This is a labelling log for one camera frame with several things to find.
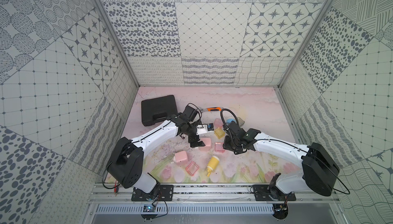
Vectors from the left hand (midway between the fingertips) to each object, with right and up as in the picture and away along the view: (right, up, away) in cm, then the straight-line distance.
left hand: (206, 136), depth 82 cm
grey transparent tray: (+23, +5, +17) cm, 29 cm away
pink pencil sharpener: (+1, -4, +1) cm, 4 cm away
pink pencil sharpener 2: (-13, -10, -3) cm, 17 cm away
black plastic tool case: (-33, +13, +17) cm, 39 cm away
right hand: (+11, -7, +3) cm, 14 cm away
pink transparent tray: (+7, -8, +6) cm, 12 cm away
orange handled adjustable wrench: (+5, +13, +25) cm, 29 cm away
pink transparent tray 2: (-8, -18, 0) cm, 19 cm away
